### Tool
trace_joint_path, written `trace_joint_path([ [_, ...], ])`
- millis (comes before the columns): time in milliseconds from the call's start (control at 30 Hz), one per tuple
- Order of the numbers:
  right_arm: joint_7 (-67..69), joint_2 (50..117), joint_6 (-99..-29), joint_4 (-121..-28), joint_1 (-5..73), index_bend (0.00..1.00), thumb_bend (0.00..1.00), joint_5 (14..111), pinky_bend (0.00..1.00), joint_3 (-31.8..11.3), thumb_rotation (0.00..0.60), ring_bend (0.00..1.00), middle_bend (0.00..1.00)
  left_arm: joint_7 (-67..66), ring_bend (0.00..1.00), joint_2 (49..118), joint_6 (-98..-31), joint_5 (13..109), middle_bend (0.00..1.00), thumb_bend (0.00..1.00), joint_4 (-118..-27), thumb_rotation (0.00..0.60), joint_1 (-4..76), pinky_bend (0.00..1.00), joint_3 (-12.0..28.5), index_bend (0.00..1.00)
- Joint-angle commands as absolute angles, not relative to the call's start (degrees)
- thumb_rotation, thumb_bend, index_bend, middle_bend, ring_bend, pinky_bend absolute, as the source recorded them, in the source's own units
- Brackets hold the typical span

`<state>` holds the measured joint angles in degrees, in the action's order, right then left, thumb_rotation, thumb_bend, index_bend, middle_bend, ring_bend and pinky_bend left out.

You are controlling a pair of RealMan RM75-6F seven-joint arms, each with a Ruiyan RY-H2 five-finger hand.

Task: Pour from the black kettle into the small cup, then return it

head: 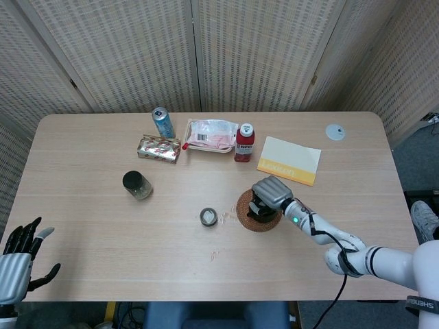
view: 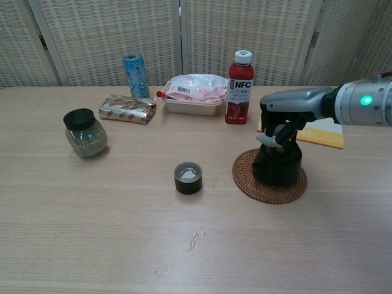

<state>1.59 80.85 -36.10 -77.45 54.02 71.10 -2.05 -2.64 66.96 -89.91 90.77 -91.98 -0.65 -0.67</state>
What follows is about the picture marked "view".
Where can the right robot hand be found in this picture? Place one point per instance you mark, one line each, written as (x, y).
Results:
(294, 104)

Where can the small black teapot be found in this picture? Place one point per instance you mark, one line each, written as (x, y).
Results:
(278, 168)

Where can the small dark ceramic cup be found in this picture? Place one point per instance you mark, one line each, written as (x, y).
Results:
(187, 185)

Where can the yellow white Lexicon booklet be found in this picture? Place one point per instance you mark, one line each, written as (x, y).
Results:
(324, 134)

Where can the red NFC juice bottle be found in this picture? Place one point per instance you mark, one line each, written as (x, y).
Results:
(239, 98)

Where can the brass screen hinge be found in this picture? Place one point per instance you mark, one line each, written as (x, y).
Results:
(315, 39)

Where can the round woven rattan coaster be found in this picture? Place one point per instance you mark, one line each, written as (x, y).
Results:
(245, 171)

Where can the pink white plastic bag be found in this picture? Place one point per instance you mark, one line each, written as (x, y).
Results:
(199, 87)

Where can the beige food tray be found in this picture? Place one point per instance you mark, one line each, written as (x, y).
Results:
(193, 107)

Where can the red capped sachet spout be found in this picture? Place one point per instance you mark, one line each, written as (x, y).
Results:
(160, 94)

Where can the blue drink can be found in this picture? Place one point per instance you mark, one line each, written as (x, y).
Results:
(137, 76)

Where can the gold foil packet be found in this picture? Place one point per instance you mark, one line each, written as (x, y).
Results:
(127, 111)

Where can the woven folding screen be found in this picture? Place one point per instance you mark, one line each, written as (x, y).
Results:
(107, 39)

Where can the glass jar black lid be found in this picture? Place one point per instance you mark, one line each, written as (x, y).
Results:
(85, 141)

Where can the dark screen hinge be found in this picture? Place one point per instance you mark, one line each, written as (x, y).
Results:
(43, 42)

